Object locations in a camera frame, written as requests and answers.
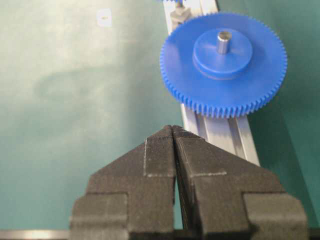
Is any silver shaft mounting bracket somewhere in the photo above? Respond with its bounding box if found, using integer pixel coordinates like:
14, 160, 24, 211
170, 7, 192, 25

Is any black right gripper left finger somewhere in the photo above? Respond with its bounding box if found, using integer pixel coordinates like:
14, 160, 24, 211
69, 125, 176, 240

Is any steel shaft through large gear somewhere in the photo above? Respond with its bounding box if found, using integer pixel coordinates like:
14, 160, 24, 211
216, 31, 232, 55

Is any white sticker on mat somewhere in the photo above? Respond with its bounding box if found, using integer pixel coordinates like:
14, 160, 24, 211
96, 8, 112, 28

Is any small blue plastic gear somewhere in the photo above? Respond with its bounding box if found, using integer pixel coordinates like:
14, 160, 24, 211
162, 0, 183, 3

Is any large blue plastic gear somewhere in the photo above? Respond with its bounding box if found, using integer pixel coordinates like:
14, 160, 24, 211
159, 12, 288, 118

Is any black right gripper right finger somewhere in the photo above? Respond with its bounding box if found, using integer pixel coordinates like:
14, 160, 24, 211
172, 125, 308, 240

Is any aluminium extrusion rail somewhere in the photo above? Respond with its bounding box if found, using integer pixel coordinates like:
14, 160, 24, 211
163, 0, 260, 166

